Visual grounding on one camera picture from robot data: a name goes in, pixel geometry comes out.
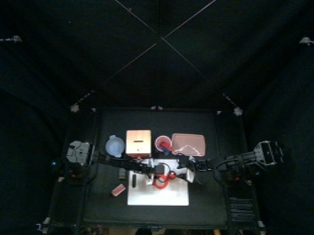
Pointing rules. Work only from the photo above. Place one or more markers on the pink plastic tray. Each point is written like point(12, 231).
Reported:
point(188, 144)

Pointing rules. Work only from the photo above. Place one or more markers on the black stick tool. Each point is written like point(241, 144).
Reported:
point(133, 181)

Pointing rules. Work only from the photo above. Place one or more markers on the small dark grey block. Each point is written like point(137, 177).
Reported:
point(121, 174)

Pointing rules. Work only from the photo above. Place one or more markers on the pink plastic cup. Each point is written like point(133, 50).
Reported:
point(161, 141)

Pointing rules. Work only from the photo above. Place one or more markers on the metal frame clamp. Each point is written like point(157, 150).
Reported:
point(73, 107)
point(155, 107)
point(237, 111)
point(306, 40)

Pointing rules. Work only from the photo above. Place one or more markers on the blue toy tool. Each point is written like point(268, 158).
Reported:
point(165, 149)

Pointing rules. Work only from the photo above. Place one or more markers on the small pink block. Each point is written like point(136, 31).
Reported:
point(117, 190)

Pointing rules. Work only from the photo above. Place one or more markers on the white printed label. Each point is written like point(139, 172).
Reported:
point(240, 210)

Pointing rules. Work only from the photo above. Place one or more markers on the white cutting board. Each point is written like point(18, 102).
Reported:
point(159, 194)

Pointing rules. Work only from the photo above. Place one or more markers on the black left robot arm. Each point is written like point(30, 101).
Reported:
point(117, 163)

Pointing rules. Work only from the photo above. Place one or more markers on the light blue plastic bowl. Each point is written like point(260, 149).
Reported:
point(114, 146)

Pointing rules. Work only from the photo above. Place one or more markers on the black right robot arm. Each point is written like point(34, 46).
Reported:
point(244, 159)

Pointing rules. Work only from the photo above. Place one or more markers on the wooden drawer box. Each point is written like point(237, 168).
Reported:
point(137, 146)

